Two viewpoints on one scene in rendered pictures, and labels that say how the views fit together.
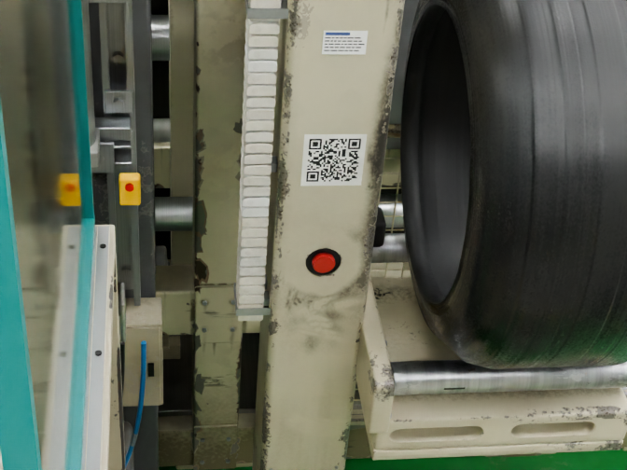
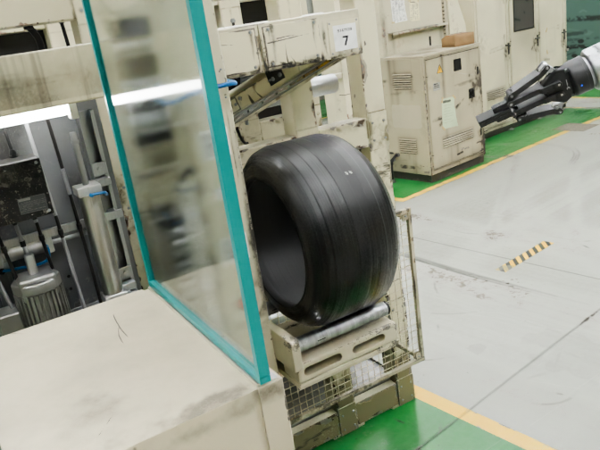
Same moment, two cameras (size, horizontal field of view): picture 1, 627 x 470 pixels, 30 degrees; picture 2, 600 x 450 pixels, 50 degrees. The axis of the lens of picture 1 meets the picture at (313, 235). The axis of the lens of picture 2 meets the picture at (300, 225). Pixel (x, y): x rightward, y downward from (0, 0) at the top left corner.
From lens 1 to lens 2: 59 cm
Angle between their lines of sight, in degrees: 26
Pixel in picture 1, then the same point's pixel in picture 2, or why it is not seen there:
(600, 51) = (323, 161)
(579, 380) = (370, 316)
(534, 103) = (309, 185)
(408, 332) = not seen: hidden behind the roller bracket
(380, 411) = (296, 357)
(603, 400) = (382, 323)
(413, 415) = (310, 358)
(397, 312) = not seen: hidden behind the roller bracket
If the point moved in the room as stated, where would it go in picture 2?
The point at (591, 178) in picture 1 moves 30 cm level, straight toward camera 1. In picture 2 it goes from (342, 204) to (364, 241)
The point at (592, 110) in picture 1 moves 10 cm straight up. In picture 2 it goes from (330, 180) to (326, 144)
